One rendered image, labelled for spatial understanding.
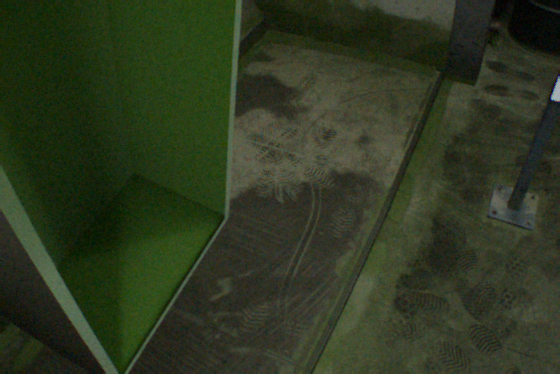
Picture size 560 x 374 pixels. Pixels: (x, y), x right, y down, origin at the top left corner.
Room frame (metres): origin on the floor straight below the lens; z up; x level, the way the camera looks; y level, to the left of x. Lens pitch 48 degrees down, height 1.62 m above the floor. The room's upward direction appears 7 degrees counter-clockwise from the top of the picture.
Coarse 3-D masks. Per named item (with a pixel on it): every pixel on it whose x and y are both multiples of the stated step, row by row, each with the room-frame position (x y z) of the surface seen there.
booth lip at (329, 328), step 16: (432, 96) 1.92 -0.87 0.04; (416, 128) 1.69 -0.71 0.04; (416, 144) 1.62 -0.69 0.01; (400, 176) 1.40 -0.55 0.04; (384, 208) 1.24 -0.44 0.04; (368, 240) 1.09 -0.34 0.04; (352, 272) 0.96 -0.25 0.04; (352, 288) 0.90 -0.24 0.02; (336, 320) 0.78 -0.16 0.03; (320, 352) 0.66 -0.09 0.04; (304, 368) 0.61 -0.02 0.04
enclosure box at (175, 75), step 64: (0, 0) 0.82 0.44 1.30; (64, 0) 0.95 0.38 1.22; (128, 0) 1.03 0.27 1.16; (192, 0) 0.94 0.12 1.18; (0, 64) 0.79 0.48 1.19; (64, 64) 0.93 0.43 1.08; (128, 64) 1.06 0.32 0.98; (192, 64) 0.96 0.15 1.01; (0, 128) 0.76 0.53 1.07; (64, 128) 0.90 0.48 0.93; (128, 128) 1.10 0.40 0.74; (192, 128) 0.98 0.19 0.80; (0, 192) 0.37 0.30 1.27; (64, 192) 0.87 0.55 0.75; (128, 192) 1.05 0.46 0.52; (192, 192) 1.01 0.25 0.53; (0, 256) 0.43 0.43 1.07; (64, 256) 0.82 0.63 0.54; (128, 256) 0.82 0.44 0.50; (192, 256) 0.82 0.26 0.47; (64, 320) 0.41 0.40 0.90; (128, 320) 0.63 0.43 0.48
